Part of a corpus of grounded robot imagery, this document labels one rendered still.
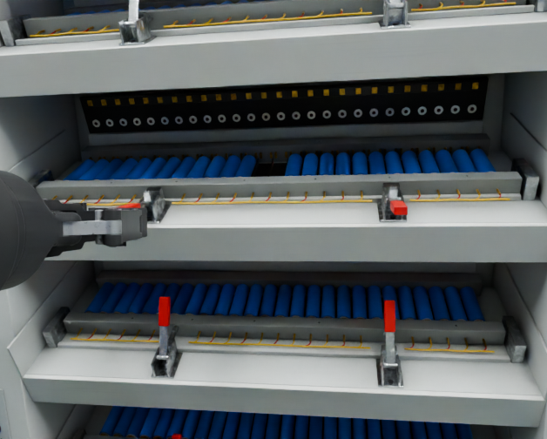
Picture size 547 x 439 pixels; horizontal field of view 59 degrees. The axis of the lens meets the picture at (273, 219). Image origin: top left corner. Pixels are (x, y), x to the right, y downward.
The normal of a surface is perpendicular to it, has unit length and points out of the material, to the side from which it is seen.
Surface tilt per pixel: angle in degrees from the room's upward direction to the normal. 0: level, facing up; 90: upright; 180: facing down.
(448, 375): 19
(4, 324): 90
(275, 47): 109
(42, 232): 92
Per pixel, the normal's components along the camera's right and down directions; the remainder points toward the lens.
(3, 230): 0.99, -0.07
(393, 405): -0.12, 0.51
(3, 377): -0.14, 0.21
